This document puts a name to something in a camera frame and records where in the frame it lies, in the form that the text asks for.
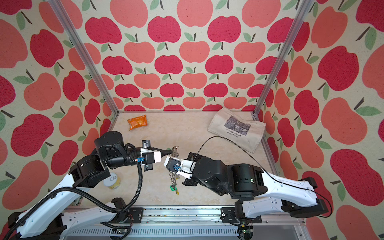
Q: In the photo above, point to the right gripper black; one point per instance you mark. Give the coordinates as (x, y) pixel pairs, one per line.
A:
(195, 156)

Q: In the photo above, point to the front aluminium rail base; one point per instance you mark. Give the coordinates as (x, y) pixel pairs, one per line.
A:
(165, 222)

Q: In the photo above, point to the yellow white tin can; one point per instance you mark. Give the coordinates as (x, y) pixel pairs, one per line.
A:
(112, 182)

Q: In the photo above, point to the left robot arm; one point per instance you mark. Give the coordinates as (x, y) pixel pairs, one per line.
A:
(69, 207)

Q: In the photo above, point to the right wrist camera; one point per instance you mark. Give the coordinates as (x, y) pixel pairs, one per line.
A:
(176, 165)

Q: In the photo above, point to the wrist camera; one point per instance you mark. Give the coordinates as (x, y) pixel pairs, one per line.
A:
(176, 165)
(148, 156)

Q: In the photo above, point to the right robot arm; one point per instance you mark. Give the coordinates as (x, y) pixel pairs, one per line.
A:
(256, 191)

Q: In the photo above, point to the canvas Monet tote bag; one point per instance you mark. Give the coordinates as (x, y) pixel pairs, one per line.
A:
(246, 134)

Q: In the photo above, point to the orange snack packet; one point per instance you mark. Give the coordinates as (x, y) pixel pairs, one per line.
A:
(137, 122)

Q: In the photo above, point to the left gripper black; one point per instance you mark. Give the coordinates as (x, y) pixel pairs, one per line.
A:
(146, 144)

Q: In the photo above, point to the aluminium frame post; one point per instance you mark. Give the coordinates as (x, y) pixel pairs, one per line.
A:
(71, 31)
(284, 51)

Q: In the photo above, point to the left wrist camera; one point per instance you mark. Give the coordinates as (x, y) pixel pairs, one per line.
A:
(148, 156)

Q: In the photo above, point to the metal ring plate with keyrings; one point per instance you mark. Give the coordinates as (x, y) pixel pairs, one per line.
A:
(172, 175)

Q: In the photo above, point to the right aluminium frame post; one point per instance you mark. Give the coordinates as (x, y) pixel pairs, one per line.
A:
(284, 51)

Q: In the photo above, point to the left aluminium frame post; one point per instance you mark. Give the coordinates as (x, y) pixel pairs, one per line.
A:
(71, 31)

